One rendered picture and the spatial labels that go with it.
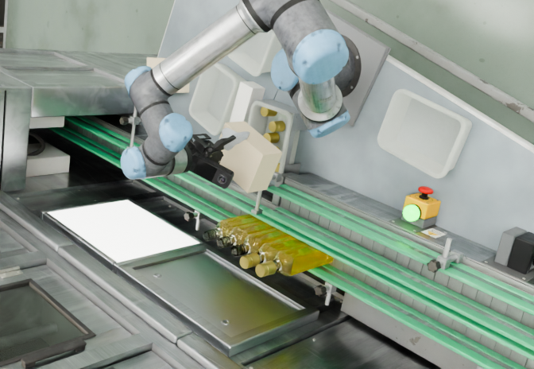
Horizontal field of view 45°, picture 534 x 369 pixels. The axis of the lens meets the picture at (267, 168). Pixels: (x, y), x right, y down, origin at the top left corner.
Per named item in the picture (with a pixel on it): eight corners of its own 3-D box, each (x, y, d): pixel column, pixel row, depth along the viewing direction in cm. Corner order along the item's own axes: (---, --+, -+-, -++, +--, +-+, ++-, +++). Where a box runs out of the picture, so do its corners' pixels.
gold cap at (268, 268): (271, 276, 168) (259, 280, 165) (264, 265, 170) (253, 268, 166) (278, 269, 166) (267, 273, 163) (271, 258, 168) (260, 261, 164)
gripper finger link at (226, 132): (237, 115, 171) (209, 134, 168) (250, 127, 168) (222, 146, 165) (238, 124, 173) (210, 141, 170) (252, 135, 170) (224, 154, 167)
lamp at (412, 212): (404, 216, 173) (398, 219, 171) (408, 201, 172) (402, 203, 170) (419, 223, 170) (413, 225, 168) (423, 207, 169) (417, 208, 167)
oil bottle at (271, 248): (303, 247, 192) (252, 262, 176) (306, 231, 190) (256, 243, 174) (317, 255, 188) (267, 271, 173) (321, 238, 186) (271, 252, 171)
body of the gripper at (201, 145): (208, 132, 170) (172, 134, 161) (228, 149, 165) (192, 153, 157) (199, 156, 173) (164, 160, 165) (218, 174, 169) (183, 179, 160)
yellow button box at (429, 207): (413, 215, 180) (400, 219, 174) (419, 190, 178) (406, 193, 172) (435, 224, 175) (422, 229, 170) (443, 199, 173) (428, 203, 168)
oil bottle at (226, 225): (261, 226, 202) (210, 238, 187) (264, 209, 201) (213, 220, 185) (274, 233, 199) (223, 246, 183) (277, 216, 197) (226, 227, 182)
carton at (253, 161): (245, 121, 179) (225, 122, 174) (282, 153, 171) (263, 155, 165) (230, 157, 184) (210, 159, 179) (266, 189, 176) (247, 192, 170)
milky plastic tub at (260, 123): (258, 163, 218) (240, 165, 212) (269, 98, 212) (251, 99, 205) (296, 180, 207) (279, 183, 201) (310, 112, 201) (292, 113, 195)
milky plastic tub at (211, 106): (204, 112, 237) (186, 113, 230) (224, 56, 227) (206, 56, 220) (234, 137, 227) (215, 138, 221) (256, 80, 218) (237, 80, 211)
